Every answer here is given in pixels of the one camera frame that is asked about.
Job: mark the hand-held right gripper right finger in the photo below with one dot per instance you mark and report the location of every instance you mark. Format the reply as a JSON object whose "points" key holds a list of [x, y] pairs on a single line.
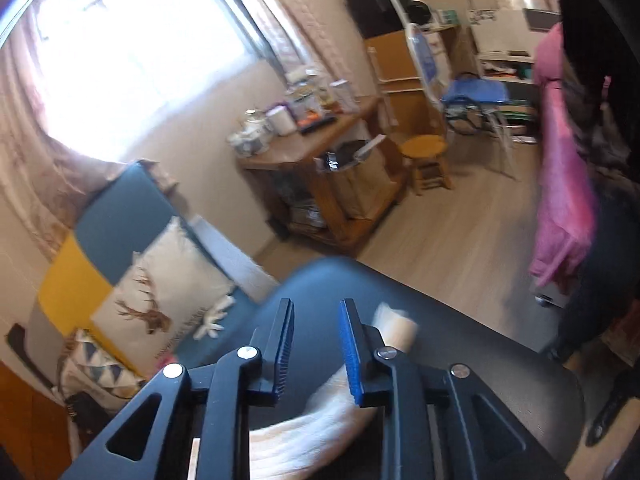
{"points": [[350, 350]]}

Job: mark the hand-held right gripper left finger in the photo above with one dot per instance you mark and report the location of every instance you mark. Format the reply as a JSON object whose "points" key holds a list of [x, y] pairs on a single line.
{"points": [[284, 350]]}

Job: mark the white knit sweater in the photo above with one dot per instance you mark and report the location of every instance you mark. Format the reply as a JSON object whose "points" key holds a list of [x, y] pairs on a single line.
{"points": [[320, 420]]}

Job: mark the black leather round table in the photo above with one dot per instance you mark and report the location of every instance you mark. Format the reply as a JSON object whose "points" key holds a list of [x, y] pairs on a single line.
{"points": [[450, 330]]}

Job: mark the deer print cushion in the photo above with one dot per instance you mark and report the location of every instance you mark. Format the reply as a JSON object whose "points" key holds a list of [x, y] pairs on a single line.
{"points": [[170, 285]]}

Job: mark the beige tote bag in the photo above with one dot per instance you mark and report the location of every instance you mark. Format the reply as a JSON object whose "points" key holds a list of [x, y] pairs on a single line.
{"points": [[365, 180]]}

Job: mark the triangle pattern cushion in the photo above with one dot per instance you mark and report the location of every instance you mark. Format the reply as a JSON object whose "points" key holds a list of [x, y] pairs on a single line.
{"points": [[100, 370]]}

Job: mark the wooden side desk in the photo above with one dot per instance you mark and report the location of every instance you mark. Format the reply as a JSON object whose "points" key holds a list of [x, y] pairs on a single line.
{"points": [[320, 150]]}

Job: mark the black handbag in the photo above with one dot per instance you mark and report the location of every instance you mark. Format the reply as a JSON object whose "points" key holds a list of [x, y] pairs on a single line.
{"points": [[82, 410]]}

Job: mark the round wooden stool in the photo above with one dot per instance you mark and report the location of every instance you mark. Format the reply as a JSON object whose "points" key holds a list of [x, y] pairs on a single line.
{"points": [[422, 147]]}

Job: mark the grey yellow blue armchair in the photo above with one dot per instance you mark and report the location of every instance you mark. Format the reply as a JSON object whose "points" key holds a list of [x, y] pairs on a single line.
{"points": [[120, 210]]}

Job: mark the group of white jars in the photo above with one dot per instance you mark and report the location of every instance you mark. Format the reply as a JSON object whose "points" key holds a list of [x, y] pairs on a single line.
{"points": [[250, 135]]}

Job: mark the white canister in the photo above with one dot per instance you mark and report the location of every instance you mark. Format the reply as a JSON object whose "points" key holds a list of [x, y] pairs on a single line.
{"points": [[282, 121]]}

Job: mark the black padded chair bar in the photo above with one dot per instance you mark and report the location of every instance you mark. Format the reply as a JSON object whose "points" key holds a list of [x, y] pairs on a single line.
{"points": [[27, 355]]}

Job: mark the clear desktop organizer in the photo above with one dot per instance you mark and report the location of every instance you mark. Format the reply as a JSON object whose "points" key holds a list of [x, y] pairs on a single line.
{"points": [[305, 90]]}

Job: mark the black shoe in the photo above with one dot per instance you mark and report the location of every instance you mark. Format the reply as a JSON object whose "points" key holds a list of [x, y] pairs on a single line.
{"points": [[602, 425]]}

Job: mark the pink cloth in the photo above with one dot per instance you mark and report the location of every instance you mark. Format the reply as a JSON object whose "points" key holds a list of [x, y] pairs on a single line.
{"points": [[565, 185]]}

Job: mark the blue baby walker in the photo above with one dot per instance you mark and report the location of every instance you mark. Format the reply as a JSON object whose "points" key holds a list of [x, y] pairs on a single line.
{"points": [[475, 92]]}

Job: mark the wooden shelf cabinet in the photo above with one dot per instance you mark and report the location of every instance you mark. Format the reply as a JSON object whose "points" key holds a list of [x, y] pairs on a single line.
{"points": [[395, 60]]}

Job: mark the beige starfish print curtain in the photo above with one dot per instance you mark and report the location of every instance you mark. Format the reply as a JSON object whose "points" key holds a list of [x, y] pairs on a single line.
{"points": [[50, 160]]}

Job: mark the white stand with blue panel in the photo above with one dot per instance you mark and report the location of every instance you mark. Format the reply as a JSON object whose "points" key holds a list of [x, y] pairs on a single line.
{"points": [[425, 55]]}

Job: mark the beige patterned curtain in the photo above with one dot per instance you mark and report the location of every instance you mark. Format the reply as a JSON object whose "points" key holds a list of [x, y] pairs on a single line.
{"points": [[300, 25]]}

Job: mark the window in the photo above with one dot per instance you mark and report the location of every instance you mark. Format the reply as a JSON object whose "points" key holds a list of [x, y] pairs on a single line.
{"points": [[140, 50]]}

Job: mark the black television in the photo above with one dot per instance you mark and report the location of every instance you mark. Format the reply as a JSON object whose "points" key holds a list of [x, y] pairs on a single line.
{"points": [[375, 10]]}

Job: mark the white shelf unit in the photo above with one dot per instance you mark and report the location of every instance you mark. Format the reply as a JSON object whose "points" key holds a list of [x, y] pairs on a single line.
{"points": [[500, 35]]}

